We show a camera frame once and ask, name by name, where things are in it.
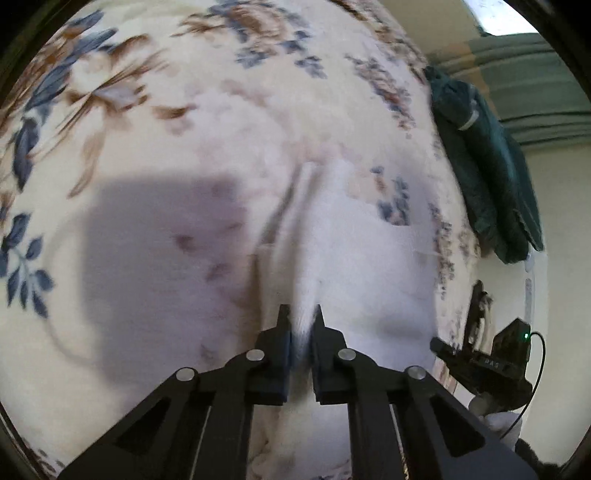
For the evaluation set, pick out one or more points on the white knit sweater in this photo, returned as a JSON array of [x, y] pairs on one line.
[[331, 253]]

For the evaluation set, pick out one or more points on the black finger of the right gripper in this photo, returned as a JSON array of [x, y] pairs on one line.
[[476, 337]]

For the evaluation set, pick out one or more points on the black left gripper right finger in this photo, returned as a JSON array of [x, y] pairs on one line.
[[405, 425]]

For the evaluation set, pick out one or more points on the floral fleece blanket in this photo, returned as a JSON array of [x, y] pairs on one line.
[[147, 149]]

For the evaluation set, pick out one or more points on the green striped curtain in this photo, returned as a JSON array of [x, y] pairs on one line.
[[526, 84]]

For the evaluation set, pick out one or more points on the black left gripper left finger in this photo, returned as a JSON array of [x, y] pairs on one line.
[[195, 425]]

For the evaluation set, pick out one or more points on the dark green jacket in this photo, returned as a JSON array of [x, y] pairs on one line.
[[490, 168]]

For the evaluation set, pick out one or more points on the white gloved hand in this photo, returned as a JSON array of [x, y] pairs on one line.
[[485, 408]]

